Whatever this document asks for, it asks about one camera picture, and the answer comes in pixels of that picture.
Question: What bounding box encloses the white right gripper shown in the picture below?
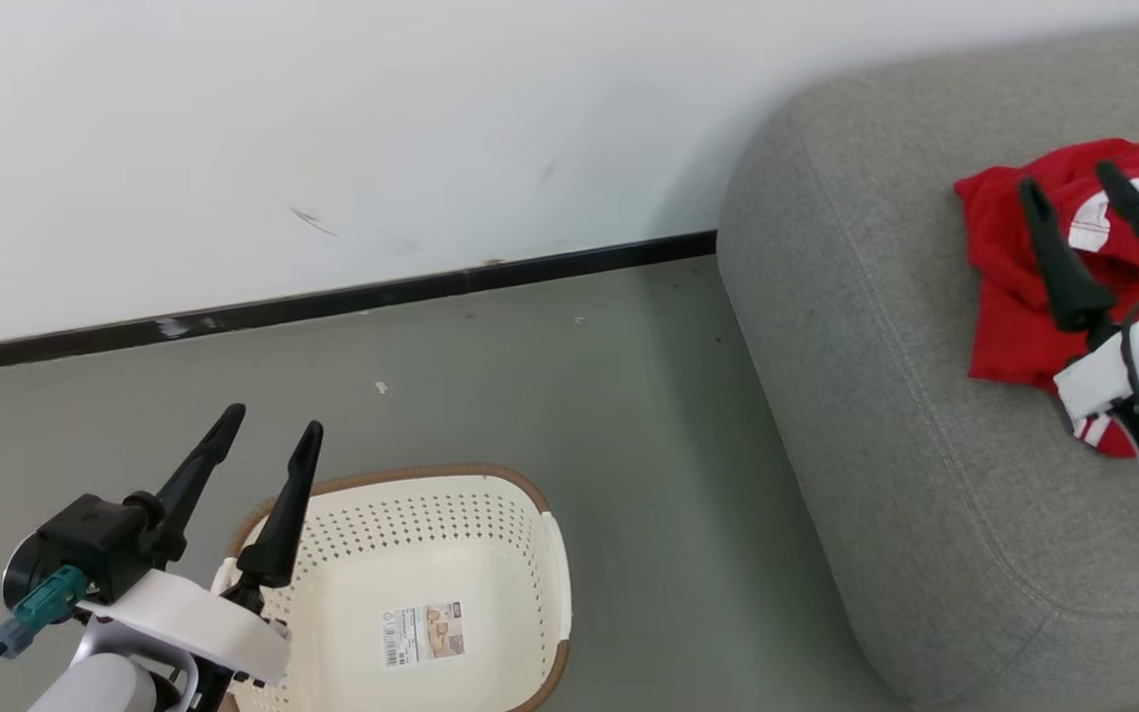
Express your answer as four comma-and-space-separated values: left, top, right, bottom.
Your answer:
1016, 159, 1139, 422

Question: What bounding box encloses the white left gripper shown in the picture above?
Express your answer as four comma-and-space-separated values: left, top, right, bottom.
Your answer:
79, 402, 325, 685

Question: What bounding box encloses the red garment printed lettering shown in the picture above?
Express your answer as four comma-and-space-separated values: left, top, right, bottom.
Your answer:
954, 138, 1139, 308

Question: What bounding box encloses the grey fabric sofa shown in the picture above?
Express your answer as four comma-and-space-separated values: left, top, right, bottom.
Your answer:
715, 20, 1139, 712

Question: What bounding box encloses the cream laundry basket brown rim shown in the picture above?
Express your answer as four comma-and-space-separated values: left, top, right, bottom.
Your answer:
211, 462, 573, 712

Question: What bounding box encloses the white barcode label sticker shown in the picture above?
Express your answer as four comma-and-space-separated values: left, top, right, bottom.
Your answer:
380, 599, 467, 669

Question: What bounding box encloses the black baseboard strip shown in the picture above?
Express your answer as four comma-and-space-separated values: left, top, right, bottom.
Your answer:
0, 229, 719, 378

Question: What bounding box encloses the teal grey cable connector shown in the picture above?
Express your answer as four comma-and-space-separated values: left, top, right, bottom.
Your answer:
0, 565, 89, 660

